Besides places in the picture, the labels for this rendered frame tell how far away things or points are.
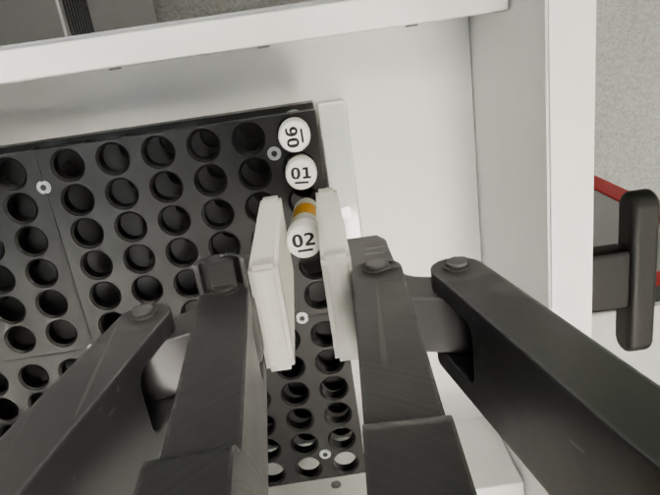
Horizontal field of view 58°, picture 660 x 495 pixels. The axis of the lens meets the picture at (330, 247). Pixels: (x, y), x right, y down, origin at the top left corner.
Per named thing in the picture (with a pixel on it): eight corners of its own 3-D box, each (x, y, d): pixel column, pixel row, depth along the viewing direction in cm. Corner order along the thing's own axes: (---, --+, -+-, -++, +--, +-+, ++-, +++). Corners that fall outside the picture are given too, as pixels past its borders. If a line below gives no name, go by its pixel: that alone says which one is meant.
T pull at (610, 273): (644, 184, 25) (663, 192, 24) (637, 339, 28) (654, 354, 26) (561, 196, 25) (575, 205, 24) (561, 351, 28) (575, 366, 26)
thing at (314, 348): (314, 108, 24) (314, 110, 23) (364, 464, 30) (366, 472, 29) (268, 115, 24) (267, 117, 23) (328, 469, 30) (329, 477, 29)
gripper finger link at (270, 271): (296, 370, 16) (267, 374, 16) (294, 271, 22) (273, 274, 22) (276, 264, 15) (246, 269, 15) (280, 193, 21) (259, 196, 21)
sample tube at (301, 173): (314, 166, 27) (317, 190, 23) (287, 167, 27) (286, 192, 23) (312, 138, 27) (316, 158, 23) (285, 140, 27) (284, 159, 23)
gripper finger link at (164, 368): (261, 386, 14) (133, 406, 14) (268, 296, 18) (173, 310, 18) (249, 328, 13) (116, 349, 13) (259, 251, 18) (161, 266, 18)
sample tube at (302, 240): (323, 221, 25) (324, 256, 20) (294, 226, 25) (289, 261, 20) (318, 192, 24) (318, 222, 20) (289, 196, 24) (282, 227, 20)
